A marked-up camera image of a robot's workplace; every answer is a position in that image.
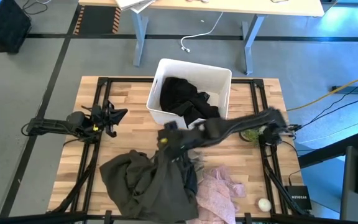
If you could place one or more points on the olive khaki garment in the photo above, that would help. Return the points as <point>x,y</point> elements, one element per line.
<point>141,186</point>

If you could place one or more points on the black diagonal beam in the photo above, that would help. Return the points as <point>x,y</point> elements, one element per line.
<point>328,152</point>

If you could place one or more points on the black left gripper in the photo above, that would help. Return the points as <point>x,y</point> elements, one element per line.
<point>99,116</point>

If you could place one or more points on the black aluminium frame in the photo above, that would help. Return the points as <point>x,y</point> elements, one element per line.
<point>126,81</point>

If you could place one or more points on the white papers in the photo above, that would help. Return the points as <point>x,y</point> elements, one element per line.
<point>132,3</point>

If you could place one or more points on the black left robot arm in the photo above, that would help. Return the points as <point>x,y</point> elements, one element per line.
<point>51,126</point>

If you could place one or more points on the black Netgear box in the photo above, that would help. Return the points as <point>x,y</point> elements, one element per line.
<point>298,197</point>

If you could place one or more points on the white round ball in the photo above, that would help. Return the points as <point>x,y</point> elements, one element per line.
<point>264,205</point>

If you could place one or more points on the white perforated plastic basket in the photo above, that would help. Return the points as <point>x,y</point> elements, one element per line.
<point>197,71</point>

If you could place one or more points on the pink woven garment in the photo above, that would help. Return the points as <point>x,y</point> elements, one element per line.
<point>213,199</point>

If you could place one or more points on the light wooden desk grey legs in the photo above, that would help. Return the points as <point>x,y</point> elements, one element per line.
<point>228,7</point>

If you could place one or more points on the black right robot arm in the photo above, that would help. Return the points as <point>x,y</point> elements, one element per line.
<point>244,124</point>

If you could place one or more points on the black garment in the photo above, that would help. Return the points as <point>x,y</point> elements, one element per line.
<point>179,96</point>

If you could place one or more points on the black fabric crate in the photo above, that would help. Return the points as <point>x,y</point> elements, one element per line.
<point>8,25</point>

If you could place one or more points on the green mossy bowl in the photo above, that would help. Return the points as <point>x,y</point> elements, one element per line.
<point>250,135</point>

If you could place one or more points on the black mat hazard stripes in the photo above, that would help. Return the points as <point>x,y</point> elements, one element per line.
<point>98,20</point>

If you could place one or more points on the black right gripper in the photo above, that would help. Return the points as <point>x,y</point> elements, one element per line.
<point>179,138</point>

